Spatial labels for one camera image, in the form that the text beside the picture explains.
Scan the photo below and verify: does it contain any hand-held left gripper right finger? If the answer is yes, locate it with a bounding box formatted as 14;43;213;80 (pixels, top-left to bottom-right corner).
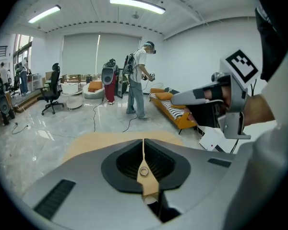
144;138;236;230

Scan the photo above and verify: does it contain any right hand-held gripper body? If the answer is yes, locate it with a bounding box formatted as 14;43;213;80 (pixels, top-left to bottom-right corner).
211;48;260;140

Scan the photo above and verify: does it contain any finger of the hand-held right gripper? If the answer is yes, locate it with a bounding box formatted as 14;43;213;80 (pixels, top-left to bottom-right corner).
170;84;231;129

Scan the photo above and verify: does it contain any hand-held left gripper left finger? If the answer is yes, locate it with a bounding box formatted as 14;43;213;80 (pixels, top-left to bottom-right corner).
21;139;163;230

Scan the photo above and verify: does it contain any person's right forearm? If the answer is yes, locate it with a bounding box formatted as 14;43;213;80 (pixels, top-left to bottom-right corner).
241;93;276;127

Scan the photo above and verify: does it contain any person's right hand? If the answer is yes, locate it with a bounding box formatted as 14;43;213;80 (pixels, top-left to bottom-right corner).
204;84;232;110

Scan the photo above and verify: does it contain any striped black white blanket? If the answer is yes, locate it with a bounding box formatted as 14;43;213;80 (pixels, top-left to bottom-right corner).
149;87;188;121

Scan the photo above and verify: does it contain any orange cushion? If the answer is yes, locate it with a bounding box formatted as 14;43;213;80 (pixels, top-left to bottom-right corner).
87;80;104;92
154;92;174;101

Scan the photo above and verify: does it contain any orange sofa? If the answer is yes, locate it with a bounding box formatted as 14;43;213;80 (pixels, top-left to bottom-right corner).
149;87;200;135

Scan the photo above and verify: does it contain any white flat box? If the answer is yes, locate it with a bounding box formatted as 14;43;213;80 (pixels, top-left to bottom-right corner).
198;125;228;153

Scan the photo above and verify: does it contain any black framed standing mirror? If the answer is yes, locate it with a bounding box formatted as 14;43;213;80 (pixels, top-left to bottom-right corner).
117;67;130;100

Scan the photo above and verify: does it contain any person's white shirt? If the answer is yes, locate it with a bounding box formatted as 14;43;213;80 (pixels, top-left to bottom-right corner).
223;46;288;230

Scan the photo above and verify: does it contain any white round side table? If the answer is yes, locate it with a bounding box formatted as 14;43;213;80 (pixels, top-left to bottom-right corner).
66;89;85;112

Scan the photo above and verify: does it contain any long ceiling light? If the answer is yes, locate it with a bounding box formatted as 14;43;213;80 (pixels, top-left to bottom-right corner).
109;0;166;15
27;4;62;24

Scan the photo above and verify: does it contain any black office chair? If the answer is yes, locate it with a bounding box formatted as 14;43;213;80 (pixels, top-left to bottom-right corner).
36;62;65;116

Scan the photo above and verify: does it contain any grey roller blind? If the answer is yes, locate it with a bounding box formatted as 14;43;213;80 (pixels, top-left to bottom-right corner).
62;33;142;77

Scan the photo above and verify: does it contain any black floor cable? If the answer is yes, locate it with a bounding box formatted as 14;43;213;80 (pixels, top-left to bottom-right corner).
92;99;105;133
122;112;139;133
11;122;30;135

